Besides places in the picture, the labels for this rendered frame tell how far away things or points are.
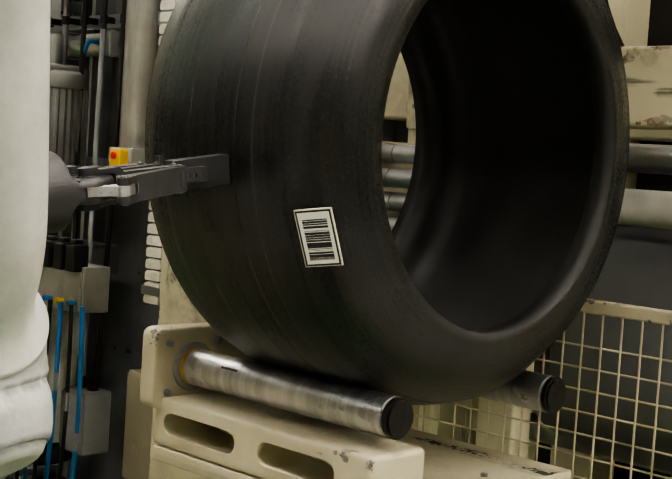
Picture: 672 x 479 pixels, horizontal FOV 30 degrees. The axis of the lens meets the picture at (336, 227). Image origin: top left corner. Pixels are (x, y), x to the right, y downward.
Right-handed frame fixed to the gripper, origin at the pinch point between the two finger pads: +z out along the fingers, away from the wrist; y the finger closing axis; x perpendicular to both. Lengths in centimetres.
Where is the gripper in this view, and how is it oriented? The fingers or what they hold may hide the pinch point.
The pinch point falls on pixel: (197, 172)
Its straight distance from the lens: 124.7
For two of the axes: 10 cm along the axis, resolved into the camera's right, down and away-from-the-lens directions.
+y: -7.1, -0.8, 7.0
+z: 7.1, -1.3, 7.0
